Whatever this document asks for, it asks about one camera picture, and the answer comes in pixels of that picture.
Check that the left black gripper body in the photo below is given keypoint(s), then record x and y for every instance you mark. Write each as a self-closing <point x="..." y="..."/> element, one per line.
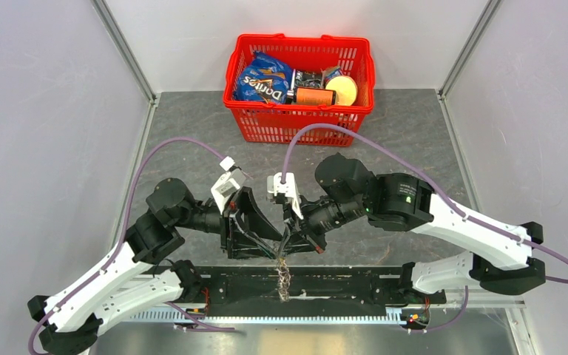
<point x="230" y="222"/>

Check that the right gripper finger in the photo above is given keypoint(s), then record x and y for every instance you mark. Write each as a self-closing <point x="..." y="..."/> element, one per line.
<point x="291" y="228"/>
<point x="299" y="244"/>

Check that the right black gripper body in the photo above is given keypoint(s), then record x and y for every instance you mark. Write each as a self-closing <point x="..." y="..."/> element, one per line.
<point x="319" y="217"/>

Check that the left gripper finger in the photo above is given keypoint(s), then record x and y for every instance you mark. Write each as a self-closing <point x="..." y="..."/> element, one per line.
<point x="240" y="247"/>
<point x="259" y="231"/>

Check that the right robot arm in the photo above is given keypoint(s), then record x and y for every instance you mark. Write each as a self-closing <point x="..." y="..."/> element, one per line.
<point x="495" y="256"/>

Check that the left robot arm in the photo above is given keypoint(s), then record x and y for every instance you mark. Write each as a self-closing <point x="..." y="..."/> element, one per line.
<point x="71" y="321"/>

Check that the orange can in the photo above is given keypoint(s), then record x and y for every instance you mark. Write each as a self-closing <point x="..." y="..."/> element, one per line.
<point x="310" y="96"/>

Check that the round yellow lid container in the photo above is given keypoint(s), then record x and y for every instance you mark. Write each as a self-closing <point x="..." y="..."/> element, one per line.
<point x="345" y="89"/>

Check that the red plastic shopping basket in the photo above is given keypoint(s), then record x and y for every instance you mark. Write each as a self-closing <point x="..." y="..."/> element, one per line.
<point x="279" y="123"/>

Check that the dark printed snack packet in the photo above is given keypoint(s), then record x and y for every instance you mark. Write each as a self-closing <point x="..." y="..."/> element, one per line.
<point x="306" y="79"/>

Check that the blue Doritos chip bag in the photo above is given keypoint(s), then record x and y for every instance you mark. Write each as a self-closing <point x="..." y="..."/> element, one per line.
<point x="266" y="80"/>

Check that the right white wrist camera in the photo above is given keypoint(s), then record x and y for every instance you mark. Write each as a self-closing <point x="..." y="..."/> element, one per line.
<point x="282" y="189"/>

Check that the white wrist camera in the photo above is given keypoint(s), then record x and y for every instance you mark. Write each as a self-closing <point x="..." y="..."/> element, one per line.
<point x="228" y="183"/>
<point x="282" y="189"/>

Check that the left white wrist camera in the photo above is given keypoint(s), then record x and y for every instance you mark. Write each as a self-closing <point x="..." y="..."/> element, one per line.
<point x="228" y="183"/>

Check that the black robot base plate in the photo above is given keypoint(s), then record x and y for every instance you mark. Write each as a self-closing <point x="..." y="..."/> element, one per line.
<point x="314" y="291"/>

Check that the slotted metal cable duct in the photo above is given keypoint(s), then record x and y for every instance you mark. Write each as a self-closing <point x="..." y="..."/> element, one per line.
<point x="165" y="314"/>

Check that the left aluminium frame post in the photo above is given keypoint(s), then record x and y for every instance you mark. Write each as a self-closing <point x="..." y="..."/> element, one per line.
<point x="119" y="39"/>

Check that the aluminium frame post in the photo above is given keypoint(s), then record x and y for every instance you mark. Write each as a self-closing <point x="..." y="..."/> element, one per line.
<point x="482" y="23"/>
<point x="119" y="39"/>

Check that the right aluminium frame post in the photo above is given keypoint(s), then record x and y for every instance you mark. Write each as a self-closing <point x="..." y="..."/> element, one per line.
<point x="482" y="23"/>

